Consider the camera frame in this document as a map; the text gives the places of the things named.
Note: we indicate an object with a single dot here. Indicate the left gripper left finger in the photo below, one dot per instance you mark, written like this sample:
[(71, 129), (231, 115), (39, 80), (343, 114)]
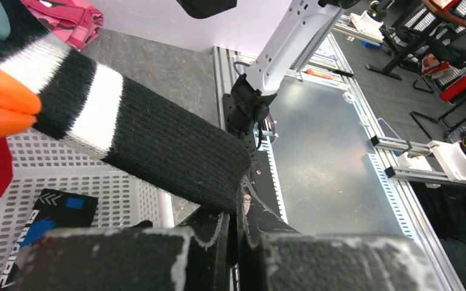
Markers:
[(191, 256)]

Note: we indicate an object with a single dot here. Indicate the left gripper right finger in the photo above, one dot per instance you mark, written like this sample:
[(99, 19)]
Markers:
[(274, 256)]

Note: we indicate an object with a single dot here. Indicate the black sock white stripes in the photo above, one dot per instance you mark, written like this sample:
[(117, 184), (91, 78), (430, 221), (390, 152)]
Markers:
[(109, 116)]

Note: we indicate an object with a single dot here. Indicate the black sock blue accents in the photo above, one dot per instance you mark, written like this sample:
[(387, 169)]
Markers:
[(53, 209)]

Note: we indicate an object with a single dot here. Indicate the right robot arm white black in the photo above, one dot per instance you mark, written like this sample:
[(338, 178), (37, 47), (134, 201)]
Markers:
[(256, 88)]

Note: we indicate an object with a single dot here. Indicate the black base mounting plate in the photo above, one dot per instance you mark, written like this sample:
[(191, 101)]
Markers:
[(263, 173)]

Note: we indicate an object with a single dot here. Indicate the white plastic perforated basket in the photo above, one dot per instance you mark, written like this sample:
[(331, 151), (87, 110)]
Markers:
[(40, 162)]

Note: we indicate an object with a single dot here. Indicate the red fire extinguisher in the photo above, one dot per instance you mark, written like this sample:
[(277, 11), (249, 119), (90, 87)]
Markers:
[(455, 89)]

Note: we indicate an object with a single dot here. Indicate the pink camouflage garment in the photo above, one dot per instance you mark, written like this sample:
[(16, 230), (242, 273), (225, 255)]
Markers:
[(77, 23)]

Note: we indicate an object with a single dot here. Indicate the black office chair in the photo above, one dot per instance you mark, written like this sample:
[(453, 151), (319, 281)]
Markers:
[(445, 37)]

